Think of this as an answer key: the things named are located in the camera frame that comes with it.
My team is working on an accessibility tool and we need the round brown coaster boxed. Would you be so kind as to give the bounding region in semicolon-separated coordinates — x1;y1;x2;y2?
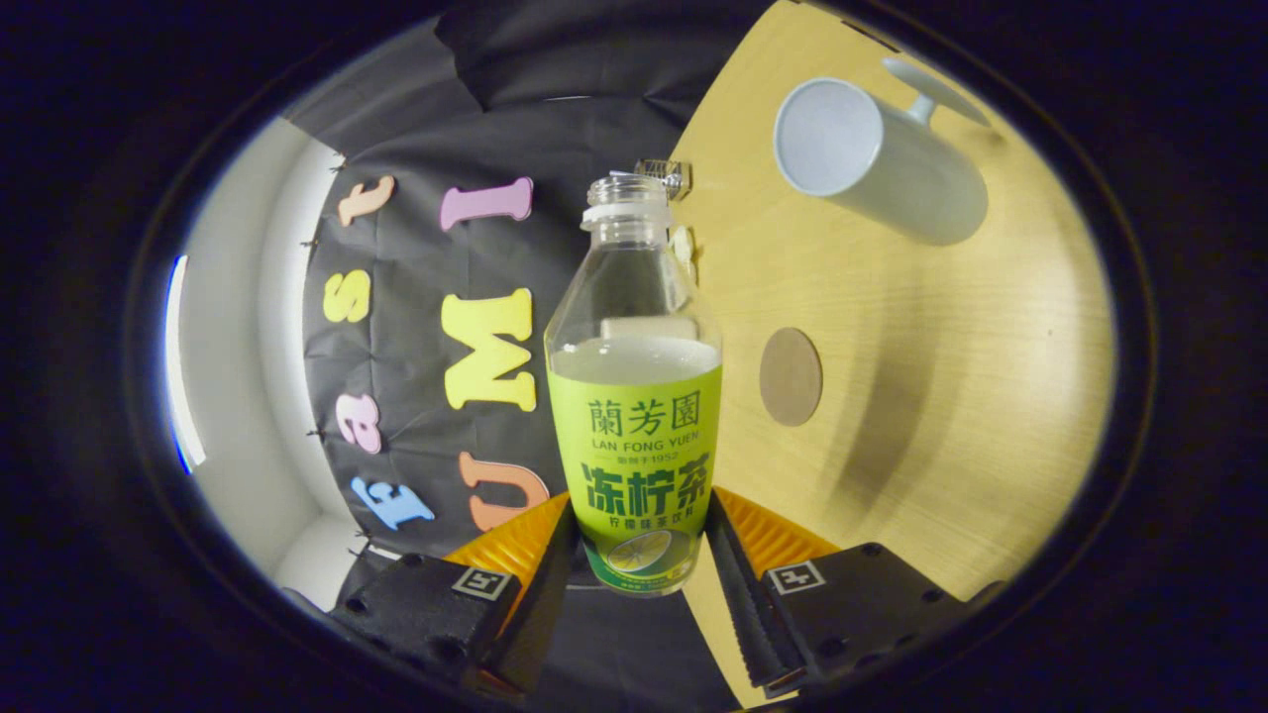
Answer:
759;328;824;428

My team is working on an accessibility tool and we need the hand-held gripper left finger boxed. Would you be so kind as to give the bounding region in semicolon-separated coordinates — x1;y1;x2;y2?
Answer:
332;492;581;699

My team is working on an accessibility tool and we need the wooden table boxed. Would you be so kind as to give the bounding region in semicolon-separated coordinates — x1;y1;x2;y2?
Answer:
669;0;1118;709

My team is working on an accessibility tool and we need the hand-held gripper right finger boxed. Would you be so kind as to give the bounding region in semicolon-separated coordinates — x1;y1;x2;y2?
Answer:
701;485;1006;699

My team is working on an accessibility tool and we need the green label juice bottle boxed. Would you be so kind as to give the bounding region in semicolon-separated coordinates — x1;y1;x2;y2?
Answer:
544;173;723;598

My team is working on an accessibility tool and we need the white cup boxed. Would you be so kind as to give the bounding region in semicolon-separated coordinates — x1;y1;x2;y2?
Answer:
772;56;992;248

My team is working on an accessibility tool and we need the black backdrop cloth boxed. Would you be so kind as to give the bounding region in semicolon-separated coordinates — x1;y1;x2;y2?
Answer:
282;0;784;710

